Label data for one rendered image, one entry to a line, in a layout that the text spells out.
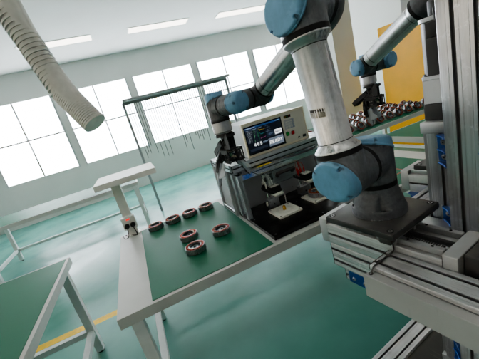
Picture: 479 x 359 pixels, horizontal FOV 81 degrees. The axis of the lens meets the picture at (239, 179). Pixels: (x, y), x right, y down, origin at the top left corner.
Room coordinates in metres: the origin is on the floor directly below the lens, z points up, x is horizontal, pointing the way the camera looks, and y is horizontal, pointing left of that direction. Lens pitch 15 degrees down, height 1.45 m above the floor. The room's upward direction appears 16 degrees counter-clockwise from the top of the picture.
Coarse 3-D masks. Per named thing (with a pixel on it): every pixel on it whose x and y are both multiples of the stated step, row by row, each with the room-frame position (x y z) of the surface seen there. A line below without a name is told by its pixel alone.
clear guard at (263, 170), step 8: (272, 160) 1.65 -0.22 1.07; (280, 160) 1.60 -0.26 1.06; (288, 160) 1.55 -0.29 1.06; (296, 160) 1.50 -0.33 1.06; (256, 168) 1.57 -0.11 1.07; (264, 168) 1.52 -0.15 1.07; (272, 168) 1.47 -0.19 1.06; (280, 168) 1.45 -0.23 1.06; (296, 168) 1.45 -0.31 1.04; (304, 168) 1.45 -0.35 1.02; (264, 176) 1.41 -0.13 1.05; (272, 176) 1.41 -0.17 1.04; (280, 176) 1.41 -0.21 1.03; (288, 176) 1.41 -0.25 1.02; (272, 184) 1.37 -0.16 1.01
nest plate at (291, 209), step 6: (282, 204) 1.63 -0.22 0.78; (288, 204) 1.61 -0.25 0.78; (294, 204) 1.58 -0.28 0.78; (270, 210) 1.59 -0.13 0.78; (276, 210) 1.57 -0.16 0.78; (282, 210) 1.55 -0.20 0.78; (288, 210) 1.52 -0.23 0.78; (294, 210) 1.50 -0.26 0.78; (300, 210) 1.50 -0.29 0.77; (276, 216) 1.51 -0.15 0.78; (282, 216) 1.47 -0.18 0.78
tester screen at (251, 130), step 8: (272, 120) 1.71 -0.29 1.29; (248, 128) 1.66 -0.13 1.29; (256, 128) 1.68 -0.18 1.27; (264, 128) 1.69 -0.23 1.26; (272, 128) 1.71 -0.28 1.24; (248, 136) 1.66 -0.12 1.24; (256, 136) 1.67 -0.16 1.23; (264, 136) 1.69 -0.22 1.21; (272, 136) 1.71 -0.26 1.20; (248, 144) 1.65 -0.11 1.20; (264, 144) 1.69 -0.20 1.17
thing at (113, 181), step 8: (136, 168) 1.93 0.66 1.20; (144, 168) 1.82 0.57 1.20; (152, 168) 1.74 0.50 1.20; (112, 176) 1.88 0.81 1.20; (120, 176) 1.77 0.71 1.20; (128, 176) 1.70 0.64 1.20; (136, 176) 1.71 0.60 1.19; (144, 176) 1.73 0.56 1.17; (96, 184) 1.69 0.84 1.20; (104, 184) 1.65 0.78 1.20; (112, 184) 1.67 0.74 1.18; (120, 192) 1.92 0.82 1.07; (120, 200) 1.92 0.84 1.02; (120, 208) 1.91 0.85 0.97; (128, 208) 1.93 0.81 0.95; (128, 216) 1.89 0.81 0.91; (128, 224) 1.86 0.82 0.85; (136, 224) 1.89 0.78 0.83; (128, 232) 1.83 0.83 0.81; (136, 232) 1.85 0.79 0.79
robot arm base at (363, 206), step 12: (396, 180) 0.73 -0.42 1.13; (372, 192) 0.72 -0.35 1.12; (384, 192) 0.71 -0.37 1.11; (396, 192) 0.72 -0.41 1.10; (360, 204) 0.75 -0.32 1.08; (372, 204) 0.72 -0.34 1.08; (384, 204) 0.71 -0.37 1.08; (396, 204) 0.70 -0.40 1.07; (360, 216) 0.74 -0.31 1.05; (372, 216) 0.71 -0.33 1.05; (384, 216) 0.70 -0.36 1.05; (396, 216) 0.69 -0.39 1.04
